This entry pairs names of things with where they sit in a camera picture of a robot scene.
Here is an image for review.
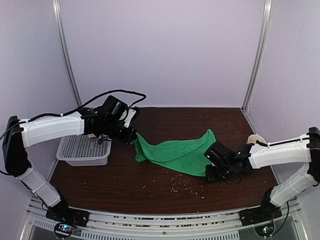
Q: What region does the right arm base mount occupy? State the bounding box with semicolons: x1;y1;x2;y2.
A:
238;190;282;238

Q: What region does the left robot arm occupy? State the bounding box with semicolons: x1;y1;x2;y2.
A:
0;106;140;222

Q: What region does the left aluminium frame post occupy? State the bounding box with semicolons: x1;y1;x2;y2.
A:
52;0;82;107

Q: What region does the white coral pattern mug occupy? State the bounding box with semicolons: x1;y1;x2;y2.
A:
246;134;267;144

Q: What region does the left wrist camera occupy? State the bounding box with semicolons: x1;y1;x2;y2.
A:
98;95;141;128

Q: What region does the green microfiber towel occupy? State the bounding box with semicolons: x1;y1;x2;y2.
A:
131;129;216;177

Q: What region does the right aluminium frame post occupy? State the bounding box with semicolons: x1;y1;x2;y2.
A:
241;0;273;113

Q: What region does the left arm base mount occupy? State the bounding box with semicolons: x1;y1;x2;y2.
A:
42;196;90;240

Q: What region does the aluminium frame post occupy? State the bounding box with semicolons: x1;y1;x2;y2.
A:
52;0;82;107
241;0;273;113

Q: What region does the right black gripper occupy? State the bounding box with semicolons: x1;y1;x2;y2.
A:
205;163;234;183

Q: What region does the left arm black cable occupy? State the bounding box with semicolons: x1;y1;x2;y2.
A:
0;88;147;141

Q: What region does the white perforated plastic basket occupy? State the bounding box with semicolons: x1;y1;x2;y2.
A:
56;135;112;167

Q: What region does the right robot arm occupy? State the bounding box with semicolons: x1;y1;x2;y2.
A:
204;127;320;221

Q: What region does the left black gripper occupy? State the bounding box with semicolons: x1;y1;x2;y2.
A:
102;118;137;145

